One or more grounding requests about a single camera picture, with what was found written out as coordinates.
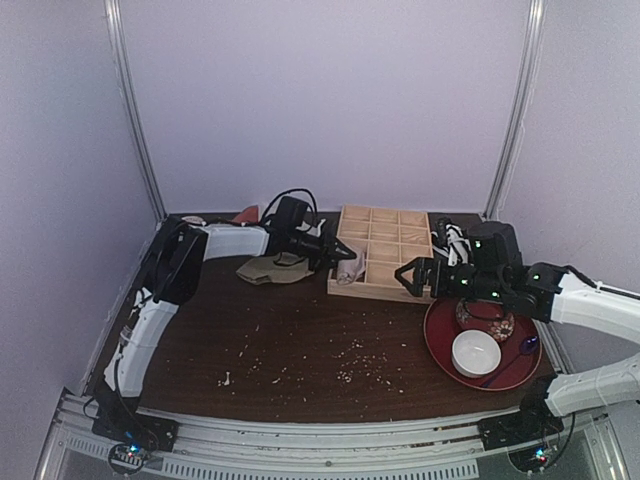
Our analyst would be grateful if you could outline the red floral dish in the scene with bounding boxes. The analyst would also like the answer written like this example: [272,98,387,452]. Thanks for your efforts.
[455,299,515,343]

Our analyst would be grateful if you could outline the purple spoon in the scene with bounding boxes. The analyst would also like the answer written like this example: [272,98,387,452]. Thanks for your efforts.
[481,335,540,388]

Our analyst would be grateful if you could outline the right aluminium frame post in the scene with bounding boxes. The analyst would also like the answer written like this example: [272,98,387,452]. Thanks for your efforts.
[482,0,547,220]

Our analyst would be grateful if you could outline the small patterned bowl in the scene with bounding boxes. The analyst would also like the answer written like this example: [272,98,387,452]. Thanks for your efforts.
[181,215,206,226]

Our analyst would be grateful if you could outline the olive green underwear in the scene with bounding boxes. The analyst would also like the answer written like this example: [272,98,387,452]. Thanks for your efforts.
[236,253,313,285]

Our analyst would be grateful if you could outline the orange underwear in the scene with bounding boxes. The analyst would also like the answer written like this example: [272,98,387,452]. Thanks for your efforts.
[232,205,260,226]

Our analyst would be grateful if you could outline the wooden compartment tray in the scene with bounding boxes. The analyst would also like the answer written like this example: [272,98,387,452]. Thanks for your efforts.
[327,205,433,304]

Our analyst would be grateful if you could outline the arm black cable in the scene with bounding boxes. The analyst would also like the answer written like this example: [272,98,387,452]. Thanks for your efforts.
[564,264,640,301]
[262,187,321,236]

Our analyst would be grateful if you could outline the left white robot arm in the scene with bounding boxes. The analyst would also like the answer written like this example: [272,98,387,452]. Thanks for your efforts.
[93,189,358,439]

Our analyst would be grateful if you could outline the round red tray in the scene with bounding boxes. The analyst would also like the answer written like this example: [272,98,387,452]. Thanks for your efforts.
[423,299,543,392]

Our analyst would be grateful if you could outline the aluminium frame post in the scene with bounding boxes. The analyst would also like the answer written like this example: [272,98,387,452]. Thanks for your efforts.
[482,0,547,220]
[103,0,167,222]

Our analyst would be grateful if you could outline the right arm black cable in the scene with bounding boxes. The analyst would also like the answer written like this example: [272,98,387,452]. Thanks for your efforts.
[564,264,640,301]

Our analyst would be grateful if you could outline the white bowl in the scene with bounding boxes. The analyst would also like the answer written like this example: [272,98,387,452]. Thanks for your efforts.
[451,330,502,378]

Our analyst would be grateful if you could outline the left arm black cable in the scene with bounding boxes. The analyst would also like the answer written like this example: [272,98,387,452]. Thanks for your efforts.
[262,187,321,236]

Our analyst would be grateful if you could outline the left aluminium frame post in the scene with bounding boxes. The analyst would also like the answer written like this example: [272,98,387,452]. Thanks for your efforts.
[103,0,167,222]

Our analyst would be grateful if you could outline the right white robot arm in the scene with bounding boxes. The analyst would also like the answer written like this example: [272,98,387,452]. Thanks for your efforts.
[394,221,639,449]

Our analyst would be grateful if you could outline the front aluminium rail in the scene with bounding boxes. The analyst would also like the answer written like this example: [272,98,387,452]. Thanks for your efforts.
[54,389,609,480]

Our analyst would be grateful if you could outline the mauve and cream underwear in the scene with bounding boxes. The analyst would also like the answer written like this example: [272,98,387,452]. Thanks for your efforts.
[336,249,366,286]

